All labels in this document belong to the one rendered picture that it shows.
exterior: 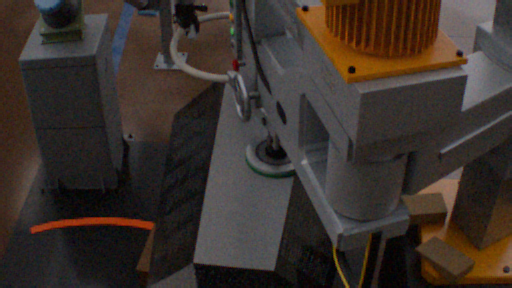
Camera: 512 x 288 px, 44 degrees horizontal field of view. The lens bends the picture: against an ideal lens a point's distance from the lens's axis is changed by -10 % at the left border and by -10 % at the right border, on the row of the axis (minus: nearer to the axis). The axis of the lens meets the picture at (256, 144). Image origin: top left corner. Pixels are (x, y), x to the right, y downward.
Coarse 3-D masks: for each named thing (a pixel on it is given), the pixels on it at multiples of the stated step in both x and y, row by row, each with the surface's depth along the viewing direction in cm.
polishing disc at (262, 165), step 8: (264, 136) 249; (256, 144) 246; (264, 144) 246; (248, 152) 243; (256, 152) 243; (264, 152) 242; (248, 160) 240; (256, 160) 239; (264, 160) 239; (272, 160) 239; (280, 160) 239; (288, 160) 239; (256, 168) 237; (264, 168) 236; (272, 168) 236; (280, 168) 236; (288, 168) 236
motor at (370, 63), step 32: (320, 0) 122; (352, 0) 121; (384, 0) 123; (416, 0) 123; (320, 32) 138; (352, 32) 131; (384, 32) 128; (416, 32) 127; (352, 64) 129; (384, 64) 129; (416, 64) 129; (448, 64) 131
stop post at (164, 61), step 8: (168, 0) 416; (160, 8) 421; (168, 8) 420; (160, 16) 424; (168, 16) 424; (160, 24) 428; (168, 24) 428; (168, 32) 432; (168, 40) 436; (168, 48) 440; (160, 56) 454; (168, 56) 444; (184, 56) 454; (160, 64) 447; (168, 64) 446
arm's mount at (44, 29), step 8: (80, 0) 309; (80, 8) 309; (40, 16) 308; (80, 16) 309; (40, 24) 307; (72, 24) 308; (80, 24) 309; (40, 32) 307; (48, 32) 307; (56, 32) 309; (64, 32) 309; (72, 32) 310; (80, 32) 312; (48, 40) 311; (56, 40) 311; (64, 40) 312; (72, 40) 312; (80, 40) 313
